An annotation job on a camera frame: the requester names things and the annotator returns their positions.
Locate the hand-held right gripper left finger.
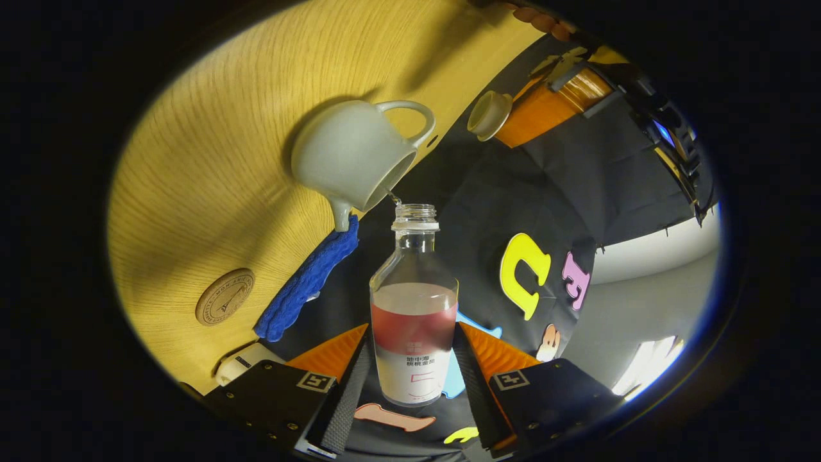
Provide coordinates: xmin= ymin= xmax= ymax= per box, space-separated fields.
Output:
xmin=202 ymin=324 xmax=374 ymax=459

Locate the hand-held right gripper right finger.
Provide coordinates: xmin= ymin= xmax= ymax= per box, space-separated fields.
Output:
xmin=452 ymin=321 xmax=626 ymax=458

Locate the clear water bottle pink label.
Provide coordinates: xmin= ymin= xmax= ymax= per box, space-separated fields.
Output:
xmin=369 ymin=204 xmax=459 ymax=407

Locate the round wooden coaster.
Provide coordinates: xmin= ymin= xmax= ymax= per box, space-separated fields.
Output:
xmin=196 ymin=268 xmax=256 ymax=327

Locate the white teacup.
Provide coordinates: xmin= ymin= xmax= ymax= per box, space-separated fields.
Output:
xmin=291 ymin=99 xmax=436 ymax=232

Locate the white toaster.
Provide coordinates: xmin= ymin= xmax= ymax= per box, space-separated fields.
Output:
xmin=215 ymin=342 xmax=286 ymax=387

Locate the blue towel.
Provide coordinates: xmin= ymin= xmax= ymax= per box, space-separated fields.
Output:
xmin=254 ymin=215 xmax=360 ymax=343

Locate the ceiling light panel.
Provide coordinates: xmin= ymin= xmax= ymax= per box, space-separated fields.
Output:
xmin=613 ymin=336 xmax=684 ymax=397

